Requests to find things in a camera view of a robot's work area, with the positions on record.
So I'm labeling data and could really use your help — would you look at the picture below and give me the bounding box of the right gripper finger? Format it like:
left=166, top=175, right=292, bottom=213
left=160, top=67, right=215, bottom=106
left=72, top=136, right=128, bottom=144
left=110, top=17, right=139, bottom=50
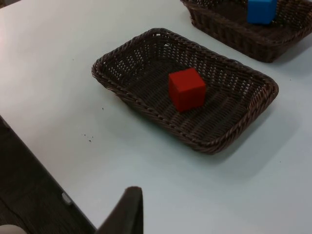
left=96, top=186, right=144, bottom=234

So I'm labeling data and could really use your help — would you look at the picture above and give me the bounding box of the red cube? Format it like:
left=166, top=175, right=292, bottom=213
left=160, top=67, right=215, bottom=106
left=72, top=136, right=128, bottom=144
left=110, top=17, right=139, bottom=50
left=168, top=67, right=207, bottom=114

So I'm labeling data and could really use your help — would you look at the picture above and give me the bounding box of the blue cube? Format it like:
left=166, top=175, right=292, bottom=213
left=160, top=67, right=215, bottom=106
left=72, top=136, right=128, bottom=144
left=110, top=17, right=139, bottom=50
left=246, top=0, right=279, bottom=26

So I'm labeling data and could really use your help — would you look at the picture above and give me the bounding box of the shallow dark brown wicker basket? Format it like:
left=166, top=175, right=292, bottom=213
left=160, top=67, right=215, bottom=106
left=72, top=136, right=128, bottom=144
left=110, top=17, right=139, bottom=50
left=91, top=27, right=279, bottom=155

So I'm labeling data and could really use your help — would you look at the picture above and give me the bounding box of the deep dark brown wicker basket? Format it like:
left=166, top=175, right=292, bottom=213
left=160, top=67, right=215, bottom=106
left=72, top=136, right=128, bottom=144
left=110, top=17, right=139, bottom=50
left=180, top=0, right=312, bottom=64

